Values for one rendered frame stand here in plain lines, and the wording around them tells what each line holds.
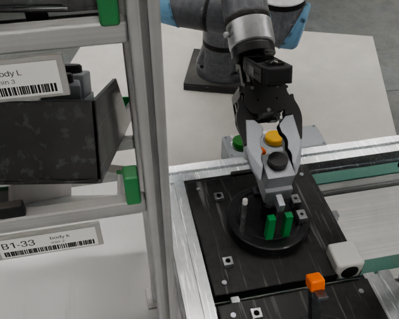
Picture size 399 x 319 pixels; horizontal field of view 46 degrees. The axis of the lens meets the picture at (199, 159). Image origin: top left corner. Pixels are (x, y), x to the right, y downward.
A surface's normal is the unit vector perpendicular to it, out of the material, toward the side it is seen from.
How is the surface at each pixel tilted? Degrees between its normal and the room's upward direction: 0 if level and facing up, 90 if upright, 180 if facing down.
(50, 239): 90
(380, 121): 0
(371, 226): 0
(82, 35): 90
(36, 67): 90
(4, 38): 90
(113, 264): 0
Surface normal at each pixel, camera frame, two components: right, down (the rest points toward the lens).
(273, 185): 0.20, 0.81
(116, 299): 0.00, -0.73
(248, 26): -0.18, -0.12
